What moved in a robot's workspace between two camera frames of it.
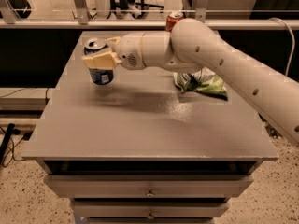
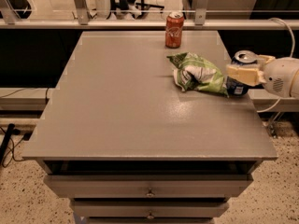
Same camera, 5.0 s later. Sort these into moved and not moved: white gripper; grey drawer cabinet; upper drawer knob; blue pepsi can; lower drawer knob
Moved: white gripper; blue pepsi can
Not moved: lower drawer knob; upper drawer knob; grey drawer cabinet
